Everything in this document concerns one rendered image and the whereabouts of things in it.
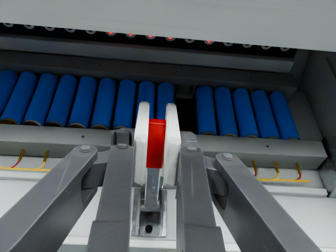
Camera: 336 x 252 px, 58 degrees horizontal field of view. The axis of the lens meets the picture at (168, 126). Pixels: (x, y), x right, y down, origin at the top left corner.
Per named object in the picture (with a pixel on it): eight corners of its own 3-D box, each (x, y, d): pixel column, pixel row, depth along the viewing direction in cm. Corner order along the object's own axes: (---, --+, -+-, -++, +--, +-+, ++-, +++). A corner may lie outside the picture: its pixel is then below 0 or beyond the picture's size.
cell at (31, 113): (59, 86, 33) (44, 133, 29) (42, 85, 33) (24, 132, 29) (56, 73, 31) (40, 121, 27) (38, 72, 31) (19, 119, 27)
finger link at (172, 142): (167, 140, 16) (181, 141, 16) (166, 102, 23) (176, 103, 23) (163, 187, 17) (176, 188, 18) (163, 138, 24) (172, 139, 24)
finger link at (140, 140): (144, 186, 17) (131, 186, 17) (147, 137, 24) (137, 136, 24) (147, 139, 16) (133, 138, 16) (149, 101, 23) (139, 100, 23)
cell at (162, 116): (173, 94, 34) (173, 142, 29) (156, 93, 33) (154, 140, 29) (175, 82, 32) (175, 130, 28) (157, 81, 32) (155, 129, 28)
